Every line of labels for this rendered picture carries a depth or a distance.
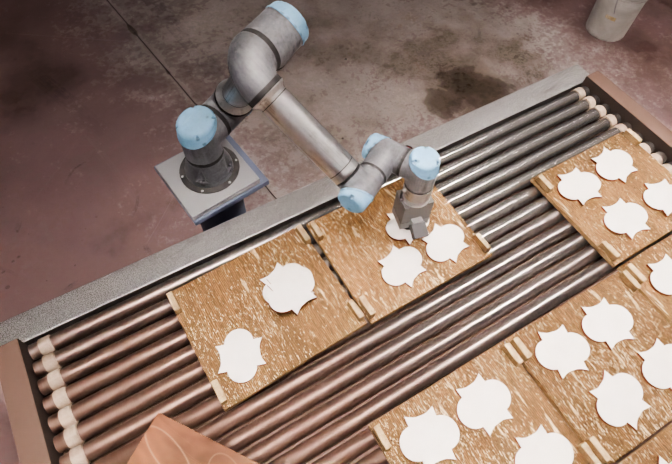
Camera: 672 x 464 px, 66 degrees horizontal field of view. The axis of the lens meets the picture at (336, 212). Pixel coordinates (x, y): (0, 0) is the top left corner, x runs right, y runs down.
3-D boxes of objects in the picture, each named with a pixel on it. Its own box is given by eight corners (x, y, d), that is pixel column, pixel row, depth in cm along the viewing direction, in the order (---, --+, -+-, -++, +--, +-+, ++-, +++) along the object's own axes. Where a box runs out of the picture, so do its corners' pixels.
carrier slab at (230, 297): (167, 296, 140) (165, 294, 138) (299, 227, 153) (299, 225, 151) (225, 412, 124) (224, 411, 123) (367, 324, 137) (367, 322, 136)
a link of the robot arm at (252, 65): (213, 51, 107) (374, 211, 120) (246, 22, 112) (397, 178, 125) (198, 74, 117) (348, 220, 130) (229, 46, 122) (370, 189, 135)
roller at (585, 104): (38, 364, 134) (29, 358, 129) (587, 100, 191) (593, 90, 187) (43, 381, 131) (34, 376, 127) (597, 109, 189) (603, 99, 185)
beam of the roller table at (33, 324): (4, 333, 140) (-8, 325, 135) (571, 75, 201) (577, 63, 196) (11, 360, 136) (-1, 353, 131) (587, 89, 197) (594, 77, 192)
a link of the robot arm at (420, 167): (416, 137, 128) (448, 152, 126) (410, 165, 137) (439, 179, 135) (401, 158, 124) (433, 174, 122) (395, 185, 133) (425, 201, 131)
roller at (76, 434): (58, 437, 124) (50, 433, 120) (628, 137, 182) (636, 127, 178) (64, 456, 122) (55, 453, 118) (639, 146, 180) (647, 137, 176)
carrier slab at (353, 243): (306, 226, 153) (306, 223, 152) (419, 171, 165) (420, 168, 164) (371, 325, 137) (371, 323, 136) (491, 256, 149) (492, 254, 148)
